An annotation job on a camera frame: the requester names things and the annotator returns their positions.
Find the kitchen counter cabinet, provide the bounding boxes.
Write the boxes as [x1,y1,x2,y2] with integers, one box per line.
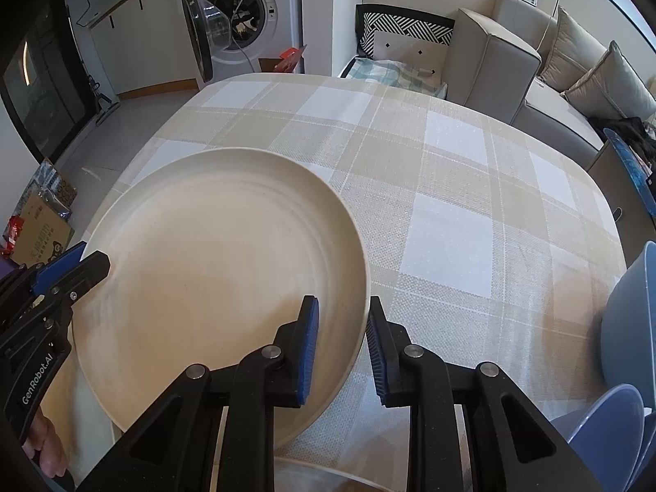
[66,0,200,100]

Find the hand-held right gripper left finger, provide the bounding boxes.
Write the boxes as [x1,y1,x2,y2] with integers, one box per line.
[76,294,321,492]

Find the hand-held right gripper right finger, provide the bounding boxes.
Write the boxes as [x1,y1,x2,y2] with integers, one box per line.
[365,296,606,492]

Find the grey cushion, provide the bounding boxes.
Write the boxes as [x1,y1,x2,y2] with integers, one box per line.
[538,6,610,83]
[564,41,656,121]

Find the dark printed bag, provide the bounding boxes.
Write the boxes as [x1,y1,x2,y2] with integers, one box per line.
[31,158,77,216]

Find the grey drawer cabinet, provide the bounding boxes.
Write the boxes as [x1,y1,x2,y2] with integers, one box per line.
[587,141,656,200]

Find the black framed glass door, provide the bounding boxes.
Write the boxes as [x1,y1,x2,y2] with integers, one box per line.
[0,0,98,162]

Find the red packet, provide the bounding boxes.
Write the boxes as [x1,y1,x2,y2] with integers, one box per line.
[0,215,26,257]

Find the blue printed mat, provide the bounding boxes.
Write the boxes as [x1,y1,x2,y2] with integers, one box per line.
[602,128,651,200]

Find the white washing machine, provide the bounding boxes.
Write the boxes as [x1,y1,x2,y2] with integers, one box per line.
[171,0,303,97]

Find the beige plate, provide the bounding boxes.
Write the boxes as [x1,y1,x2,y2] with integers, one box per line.
[71,148,371,449]

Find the person's left hand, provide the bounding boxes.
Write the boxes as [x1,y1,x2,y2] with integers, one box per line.
[23,415,68,477]

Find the green plaid cloth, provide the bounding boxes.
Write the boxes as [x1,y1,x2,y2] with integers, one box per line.
[341,57,446,98]

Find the beige diamond print pillow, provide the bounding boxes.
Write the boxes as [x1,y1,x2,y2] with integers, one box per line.
[370,31,449,75]

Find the brown cardboard box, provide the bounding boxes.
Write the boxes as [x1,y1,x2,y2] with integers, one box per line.
[10,192,75,267]

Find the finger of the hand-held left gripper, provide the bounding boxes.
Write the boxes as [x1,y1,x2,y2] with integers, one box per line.
[31,252,111,329]
[0,241,88,309]

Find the red gift bag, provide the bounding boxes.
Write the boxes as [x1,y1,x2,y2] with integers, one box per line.
[259,45,307,73]

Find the black white patterned cushion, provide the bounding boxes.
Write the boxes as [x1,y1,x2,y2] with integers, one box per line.
[355,4,456,59]

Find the black jacket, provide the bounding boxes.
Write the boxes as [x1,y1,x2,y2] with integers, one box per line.
[589,115,656,155]

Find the grey sofa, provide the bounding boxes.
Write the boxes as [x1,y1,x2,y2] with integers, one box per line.
[443,0,656,152]

